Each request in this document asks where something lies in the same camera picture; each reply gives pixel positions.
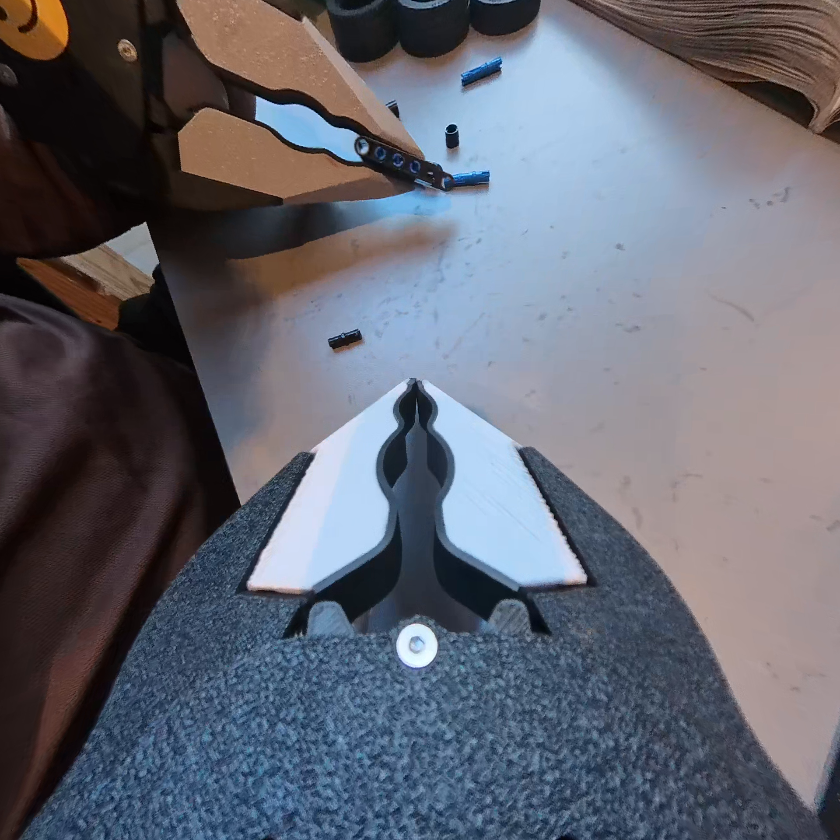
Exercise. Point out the black brick bush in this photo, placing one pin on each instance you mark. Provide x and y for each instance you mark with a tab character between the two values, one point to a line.
453	136

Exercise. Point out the open instruction booklet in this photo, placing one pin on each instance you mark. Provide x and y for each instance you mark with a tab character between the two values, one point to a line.
722	52

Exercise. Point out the long black brick beam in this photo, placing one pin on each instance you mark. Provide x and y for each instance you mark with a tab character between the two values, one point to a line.
433	174

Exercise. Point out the person's brown sweater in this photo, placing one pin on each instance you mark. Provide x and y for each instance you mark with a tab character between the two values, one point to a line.
85	525

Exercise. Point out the black brick pin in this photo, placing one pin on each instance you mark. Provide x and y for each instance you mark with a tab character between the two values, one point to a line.
344	338

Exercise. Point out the person's black trousers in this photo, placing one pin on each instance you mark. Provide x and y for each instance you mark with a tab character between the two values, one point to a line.
154	315

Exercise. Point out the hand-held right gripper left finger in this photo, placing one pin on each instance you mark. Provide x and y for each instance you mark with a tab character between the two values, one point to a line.
328	525

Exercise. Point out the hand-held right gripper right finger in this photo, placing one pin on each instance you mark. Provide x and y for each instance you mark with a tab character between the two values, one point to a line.
505	518

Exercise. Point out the white desk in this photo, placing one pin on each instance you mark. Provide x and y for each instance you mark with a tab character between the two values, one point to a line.
590	328

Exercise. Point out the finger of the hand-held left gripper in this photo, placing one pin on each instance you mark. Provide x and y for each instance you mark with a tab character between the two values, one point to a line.
282	59
249	157

